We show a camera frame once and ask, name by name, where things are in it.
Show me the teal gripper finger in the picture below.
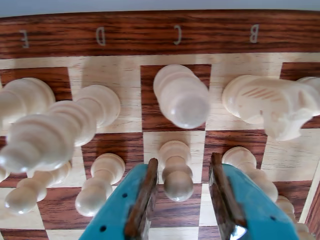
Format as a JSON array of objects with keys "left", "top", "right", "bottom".
[
  {"left": 208, "top": 152, "right": 301, "bottom": 240},
  {"left": 79, "top": 157, "right": 160, "bottom": 240}
]

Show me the light wooden chess queen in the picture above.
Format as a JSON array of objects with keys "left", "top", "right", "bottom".
[{"left": 0, "top": 84, "right": 122, "bottom": 174}]

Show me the light wooden chess knight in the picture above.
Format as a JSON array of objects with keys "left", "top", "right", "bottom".
[{"left": 221, "top": 74, "right": 316, "bottom": 142}]

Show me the light wooden chess bishop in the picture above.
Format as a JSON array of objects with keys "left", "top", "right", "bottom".
[{"left": 152, "top": 64, "right": 211, "bottom": 130}]

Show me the light wooden chess king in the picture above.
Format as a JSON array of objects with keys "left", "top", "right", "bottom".
[{"left": 0, "top": 77, "right": 56, "bottom": 131}]

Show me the wooden folding chess board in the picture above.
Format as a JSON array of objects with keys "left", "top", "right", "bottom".
[{"left": 0, "top": 9, "right": 320, "bottom": 240}]

